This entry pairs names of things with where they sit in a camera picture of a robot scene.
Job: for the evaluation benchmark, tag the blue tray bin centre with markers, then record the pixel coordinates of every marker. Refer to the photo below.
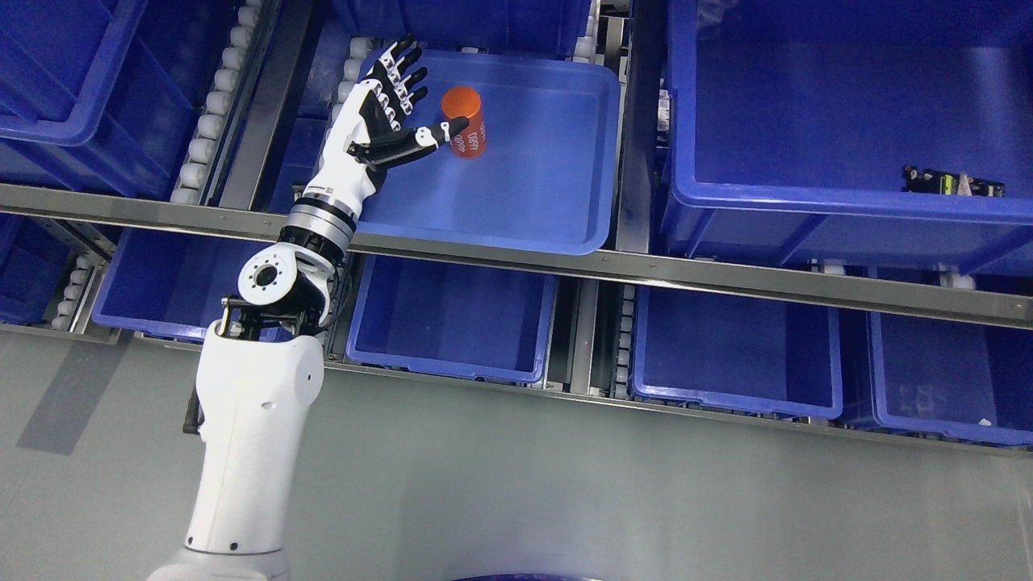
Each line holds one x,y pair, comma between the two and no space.
544,183

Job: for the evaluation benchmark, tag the blue bin upper left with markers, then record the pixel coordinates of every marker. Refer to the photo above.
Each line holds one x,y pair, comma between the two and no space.
103,96

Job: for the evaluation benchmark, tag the blue bin lower centre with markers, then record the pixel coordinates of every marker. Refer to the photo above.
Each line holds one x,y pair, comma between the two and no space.
453,320

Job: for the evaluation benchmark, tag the black electronic component in bin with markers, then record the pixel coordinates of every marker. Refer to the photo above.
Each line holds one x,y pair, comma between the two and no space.
932,181

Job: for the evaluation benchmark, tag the orange cylindrical capacitor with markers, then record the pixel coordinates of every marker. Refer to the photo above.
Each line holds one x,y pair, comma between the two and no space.
463,106

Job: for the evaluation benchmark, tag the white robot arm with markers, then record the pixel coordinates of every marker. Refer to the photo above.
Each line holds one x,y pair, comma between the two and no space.
261,369

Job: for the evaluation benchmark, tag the blue bin top centre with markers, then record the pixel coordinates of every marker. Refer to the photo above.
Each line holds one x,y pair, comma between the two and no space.
547,29

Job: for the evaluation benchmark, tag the white roller track left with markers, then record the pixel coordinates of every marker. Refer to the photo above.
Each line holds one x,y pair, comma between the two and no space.
210,140

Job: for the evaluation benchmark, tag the blue bin lower left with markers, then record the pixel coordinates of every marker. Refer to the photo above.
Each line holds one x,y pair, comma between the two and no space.
169,285

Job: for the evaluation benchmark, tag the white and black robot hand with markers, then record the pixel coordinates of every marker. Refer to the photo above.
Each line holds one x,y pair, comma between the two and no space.
368,136

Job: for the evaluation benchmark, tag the blue bin lower right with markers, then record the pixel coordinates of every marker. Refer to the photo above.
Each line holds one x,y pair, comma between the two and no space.
737,354

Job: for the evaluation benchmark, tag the large blue bin right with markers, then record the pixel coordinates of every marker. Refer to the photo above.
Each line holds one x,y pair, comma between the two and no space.
791,121

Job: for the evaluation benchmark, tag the blue bin far right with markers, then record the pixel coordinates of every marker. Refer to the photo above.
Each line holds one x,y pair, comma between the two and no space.
951,379

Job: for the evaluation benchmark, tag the blue bin far left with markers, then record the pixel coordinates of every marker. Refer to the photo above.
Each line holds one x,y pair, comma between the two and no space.
32,264

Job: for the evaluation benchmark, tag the steel shelf front rail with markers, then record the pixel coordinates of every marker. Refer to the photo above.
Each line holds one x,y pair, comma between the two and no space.
827,290

